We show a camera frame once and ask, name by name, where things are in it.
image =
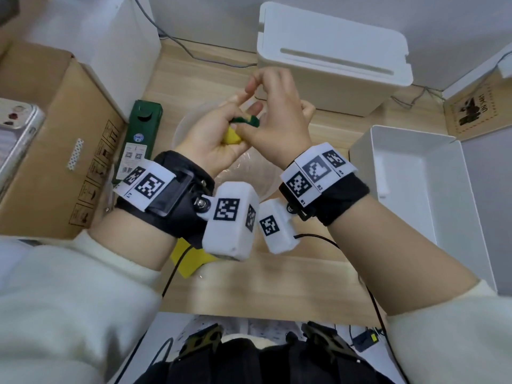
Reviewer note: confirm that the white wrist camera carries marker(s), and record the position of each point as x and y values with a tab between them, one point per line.
230	227
278	231

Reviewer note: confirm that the brown cardboard box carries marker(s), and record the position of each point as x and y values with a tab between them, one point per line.
52	155

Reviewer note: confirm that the black wristband with markers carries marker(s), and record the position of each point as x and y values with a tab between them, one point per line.
340	195
176	203

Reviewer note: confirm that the person's left fingers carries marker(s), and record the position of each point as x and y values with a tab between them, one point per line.
248	104

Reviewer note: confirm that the person's right hand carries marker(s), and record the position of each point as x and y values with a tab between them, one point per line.
286	131

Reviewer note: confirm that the open white box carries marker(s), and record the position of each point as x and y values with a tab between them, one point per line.
432	187

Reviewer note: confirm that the white appliance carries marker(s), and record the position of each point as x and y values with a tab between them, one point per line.
108	39

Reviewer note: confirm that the black adapter with yellow label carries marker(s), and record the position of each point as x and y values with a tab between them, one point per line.
366	340

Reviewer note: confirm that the person's right forearm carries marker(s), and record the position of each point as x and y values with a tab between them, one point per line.
392	255

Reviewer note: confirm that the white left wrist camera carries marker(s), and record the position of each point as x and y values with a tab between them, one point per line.
230	227

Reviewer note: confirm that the black left wristband with markers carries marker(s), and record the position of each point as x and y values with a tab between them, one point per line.
176	203

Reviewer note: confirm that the yellow cloth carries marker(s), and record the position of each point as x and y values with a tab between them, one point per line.
190	261

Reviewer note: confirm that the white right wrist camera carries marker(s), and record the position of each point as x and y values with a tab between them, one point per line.
278	231

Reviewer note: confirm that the dark green carton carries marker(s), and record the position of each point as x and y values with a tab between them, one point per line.
142	127

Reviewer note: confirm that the person's left hand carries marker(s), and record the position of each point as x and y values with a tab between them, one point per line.
204	131

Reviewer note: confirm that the black chest harness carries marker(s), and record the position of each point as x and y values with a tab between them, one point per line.
264	363

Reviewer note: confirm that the clear plastic bowl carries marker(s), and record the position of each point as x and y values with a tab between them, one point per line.
258	175

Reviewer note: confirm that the smartphone in clear case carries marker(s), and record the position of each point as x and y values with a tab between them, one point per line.
16	135

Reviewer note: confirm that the person's right little finger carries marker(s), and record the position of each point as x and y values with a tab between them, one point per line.
308	110

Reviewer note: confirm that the person's left forearm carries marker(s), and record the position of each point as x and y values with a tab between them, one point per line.
132	239

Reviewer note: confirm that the small brown printed box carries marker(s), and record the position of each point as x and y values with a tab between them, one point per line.
476	107

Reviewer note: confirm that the white sweater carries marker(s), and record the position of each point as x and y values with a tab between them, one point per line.
60	311

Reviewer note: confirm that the yellow and green sponge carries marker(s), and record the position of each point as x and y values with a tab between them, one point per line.
232	135

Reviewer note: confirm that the black right wristband with markers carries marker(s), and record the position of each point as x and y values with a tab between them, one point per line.
340	195

